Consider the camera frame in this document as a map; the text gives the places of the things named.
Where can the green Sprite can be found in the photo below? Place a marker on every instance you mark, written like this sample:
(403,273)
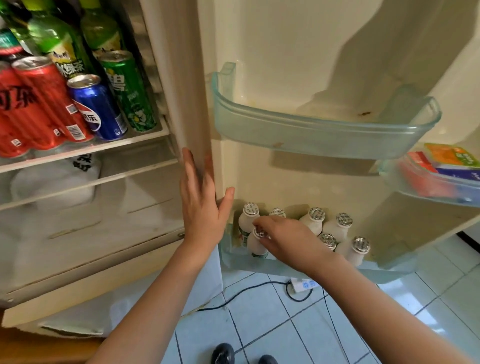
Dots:
(129,90)

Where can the person's left hand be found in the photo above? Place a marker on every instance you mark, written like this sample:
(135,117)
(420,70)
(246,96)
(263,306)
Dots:
(202,213)

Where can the person's left forearm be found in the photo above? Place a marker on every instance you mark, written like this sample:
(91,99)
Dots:
(150,311)

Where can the red packet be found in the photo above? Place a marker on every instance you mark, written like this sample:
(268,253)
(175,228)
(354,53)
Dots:
(420,172)

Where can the orange packet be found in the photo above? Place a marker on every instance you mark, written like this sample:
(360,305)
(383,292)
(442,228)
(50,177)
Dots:
(450,153)

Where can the person's black right shoe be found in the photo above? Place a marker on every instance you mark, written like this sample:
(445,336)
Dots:
(268,360)

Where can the white blue packet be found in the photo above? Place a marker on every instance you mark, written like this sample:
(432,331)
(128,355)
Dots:
(461,175)

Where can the glass fridge shelf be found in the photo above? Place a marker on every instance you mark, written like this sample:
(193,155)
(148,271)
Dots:
(112,144)

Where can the blue Pepsi can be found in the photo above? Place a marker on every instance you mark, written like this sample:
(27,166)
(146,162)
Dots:
(99,108)

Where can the white power strip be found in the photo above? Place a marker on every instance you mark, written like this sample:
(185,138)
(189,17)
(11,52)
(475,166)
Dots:
(303,285)

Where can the person's right hand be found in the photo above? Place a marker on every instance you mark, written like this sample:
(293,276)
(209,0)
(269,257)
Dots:
(296,243)

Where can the deep clear door bin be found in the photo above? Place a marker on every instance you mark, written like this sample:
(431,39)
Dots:
(262,268)

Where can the dark tea bottle pagoda label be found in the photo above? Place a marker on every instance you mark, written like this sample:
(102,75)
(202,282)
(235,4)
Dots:
(9,43)

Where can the cluster of small white bottles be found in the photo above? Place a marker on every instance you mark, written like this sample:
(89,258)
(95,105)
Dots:
(333,228)

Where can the person's black left shoe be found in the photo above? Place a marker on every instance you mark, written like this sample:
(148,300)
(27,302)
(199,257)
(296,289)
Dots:
(223,354)

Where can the glass crisper cover shelf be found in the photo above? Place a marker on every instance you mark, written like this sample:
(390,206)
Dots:
(131,174)

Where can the person's black shoe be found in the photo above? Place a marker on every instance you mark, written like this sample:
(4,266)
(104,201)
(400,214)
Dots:
(268,360)
(223,354)

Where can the printed clear plastic bag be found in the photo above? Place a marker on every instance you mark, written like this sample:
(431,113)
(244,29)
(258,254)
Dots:
(56,183)

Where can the small clear door bin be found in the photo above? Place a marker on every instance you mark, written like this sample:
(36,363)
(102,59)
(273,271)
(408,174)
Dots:
(318,135)
(397,183)

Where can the person's right forearm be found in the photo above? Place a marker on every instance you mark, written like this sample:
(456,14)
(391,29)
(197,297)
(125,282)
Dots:
(390,315)

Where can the white refrigerator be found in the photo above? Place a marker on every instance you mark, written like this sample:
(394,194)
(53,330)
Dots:
(281,45)

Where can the white sink base cabinet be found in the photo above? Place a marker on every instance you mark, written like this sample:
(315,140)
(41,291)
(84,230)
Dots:
(472,232)

